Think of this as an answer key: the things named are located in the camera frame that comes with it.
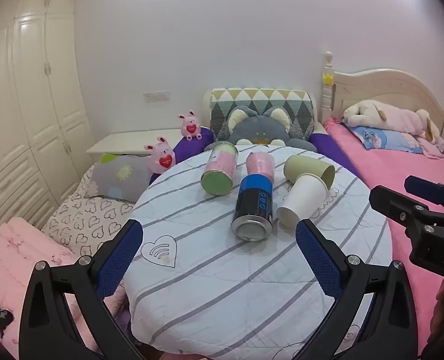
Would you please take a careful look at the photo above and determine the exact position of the cream wooden bed headboard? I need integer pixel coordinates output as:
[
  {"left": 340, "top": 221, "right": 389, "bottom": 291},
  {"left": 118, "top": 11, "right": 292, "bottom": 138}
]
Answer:
[{"left": 321, "top": 51, "right": 444, "bottom": 140}]

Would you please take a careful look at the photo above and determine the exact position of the pink folded blanket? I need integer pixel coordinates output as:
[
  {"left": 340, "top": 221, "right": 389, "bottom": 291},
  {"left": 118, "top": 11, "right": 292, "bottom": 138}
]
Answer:
[{"left": 0, "top": 217, "right": 131, "bottom": 360}]

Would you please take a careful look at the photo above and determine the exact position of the pink bunny plush toy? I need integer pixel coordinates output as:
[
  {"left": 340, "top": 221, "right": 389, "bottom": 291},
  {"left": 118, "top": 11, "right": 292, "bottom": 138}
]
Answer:
[
  {"left": 176, "top": 110, "right": 203, "bottom": 142},
  {"left": 143, "top": 136, "right": 176, "bottom": 174}
]

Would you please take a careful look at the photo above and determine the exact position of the white nightstand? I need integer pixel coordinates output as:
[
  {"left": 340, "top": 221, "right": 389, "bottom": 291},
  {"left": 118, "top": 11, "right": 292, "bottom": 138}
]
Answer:
[{"left": 86, "top": 130, "right": 187, "bottom": 157}]

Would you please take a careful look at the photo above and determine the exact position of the grey flower pillow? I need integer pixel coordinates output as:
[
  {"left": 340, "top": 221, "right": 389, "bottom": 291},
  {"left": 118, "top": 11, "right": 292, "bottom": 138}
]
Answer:
[{"left": 86, "top": 153, "right": 152, "bottom": 203}]

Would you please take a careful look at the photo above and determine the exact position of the pink patterned cup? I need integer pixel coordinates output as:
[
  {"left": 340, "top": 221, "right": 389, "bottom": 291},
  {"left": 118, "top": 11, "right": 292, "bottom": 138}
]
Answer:
[{"left": 245, "top": 151, "right": 275, "bottom": 181}]

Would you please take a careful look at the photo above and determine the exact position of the blue cartoon pillow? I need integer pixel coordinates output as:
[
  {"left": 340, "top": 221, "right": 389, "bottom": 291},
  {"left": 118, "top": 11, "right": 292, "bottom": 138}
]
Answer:
[{"left": 347, "top": 123, "right": 426, "bottom": 155}]

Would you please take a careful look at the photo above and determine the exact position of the pink bed sheet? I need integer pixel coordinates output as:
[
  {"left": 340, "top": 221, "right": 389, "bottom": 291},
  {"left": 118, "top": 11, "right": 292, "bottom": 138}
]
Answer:
[{"left": 325, "top": 118, "right": 444, "bottom": 360}]

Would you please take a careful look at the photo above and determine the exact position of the white paper cup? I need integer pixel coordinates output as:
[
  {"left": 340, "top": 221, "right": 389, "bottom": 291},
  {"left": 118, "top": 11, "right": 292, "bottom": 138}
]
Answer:
[{"left": 276, "top": 173, "right": 329, "bottom": 228}]

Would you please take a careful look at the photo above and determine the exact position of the white wall socket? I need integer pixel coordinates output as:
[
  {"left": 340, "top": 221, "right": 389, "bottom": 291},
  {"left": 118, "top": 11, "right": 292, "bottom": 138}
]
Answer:
[{"left": 143, "top": 90, "right": 170, "bottom": 102}]

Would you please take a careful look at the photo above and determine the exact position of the green cup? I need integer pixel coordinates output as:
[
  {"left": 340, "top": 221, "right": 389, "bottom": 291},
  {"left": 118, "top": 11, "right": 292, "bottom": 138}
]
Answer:
[{"left": 284, "top": 154, "right": 335, "bottom": 190}]

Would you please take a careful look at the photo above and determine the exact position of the white wardrobe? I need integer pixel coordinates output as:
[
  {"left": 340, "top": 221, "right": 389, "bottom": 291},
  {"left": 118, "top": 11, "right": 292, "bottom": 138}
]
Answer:
[{"left": 0, "top": 0, "right": 96, "bottom": 235}]

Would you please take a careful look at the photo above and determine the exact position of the grey cat plush pillow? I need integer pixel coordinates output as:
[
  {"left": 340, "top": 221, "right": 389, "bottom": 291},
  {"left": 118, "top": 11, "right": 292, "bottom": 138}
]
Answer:
[{"left": 206, "top": 105, "right": 319, "bottom": 155}]

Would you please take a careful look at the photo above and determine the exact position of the blue and black can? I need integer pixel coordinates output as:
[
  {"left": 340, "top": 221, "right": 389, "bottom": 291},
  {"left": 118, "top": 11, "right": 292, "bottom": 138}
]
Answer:
[{"left": 231, "top": 174, "right": 274, "bottom": 242}]

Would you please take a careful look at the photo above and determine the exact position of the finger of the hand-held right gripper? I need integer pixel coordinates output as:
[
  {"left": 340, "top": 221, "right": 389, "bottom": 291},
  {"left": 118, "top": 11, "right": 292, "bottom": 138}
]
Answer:
[
  {"left": 370, "top": 185, "right": 444, "bottom": 233},
  {"left": 404, "top": 175, "right": 444, "bottom": 215}
]

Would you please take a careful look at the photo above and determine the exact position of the triangle patterned quilted cover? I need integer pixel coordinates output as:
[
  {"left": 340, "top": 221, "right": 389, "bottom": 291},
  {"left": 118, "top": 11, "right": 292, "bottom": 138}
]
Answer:
[{"left": 209, "top": 88, "right": 317, "bottom": 141}]

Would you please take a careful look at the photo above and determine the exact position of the heart patterned white sheet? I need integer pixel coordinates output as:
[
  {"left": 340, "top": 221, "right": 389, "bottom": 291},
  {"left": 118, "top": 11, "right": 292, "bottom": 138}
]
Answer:
[{"left": 41, "top": 164, "right": 137, "bottom": 260}]

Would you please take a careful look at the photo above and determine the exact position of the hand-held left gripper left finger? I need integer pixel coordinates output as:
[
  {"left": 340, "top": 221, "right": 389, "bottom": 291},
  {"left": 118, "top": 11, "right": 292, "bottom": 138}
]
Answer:
[{"left": 19, "top": 218, "right": 145, "bottom": 360}]

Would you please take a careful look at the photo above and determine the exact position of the pink and green can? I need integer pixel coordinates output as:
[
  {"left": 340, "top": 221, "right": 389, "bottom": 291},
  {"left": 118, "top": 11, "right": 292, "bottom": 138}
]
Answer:
[{"left": 201, "top": 141, "right": 239, "bottom": 196}]

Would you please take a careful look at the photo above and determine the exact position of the pink and cream plush dog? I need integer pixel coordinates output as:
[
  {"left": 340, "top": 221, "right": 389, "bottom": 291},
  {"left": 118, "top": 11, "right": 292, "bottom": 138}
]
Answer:
[{"left": 342, "top": 100, "right": 441, "bottom": 144}]

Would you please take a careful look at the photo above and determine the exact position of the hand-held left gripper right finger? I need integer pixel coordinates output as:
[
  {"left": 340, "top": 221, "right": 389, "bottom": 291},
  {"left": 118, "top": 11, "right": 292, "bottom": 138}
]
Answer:
[{"left": 295, "top": 218, "right": 418, "bottom": 360}]

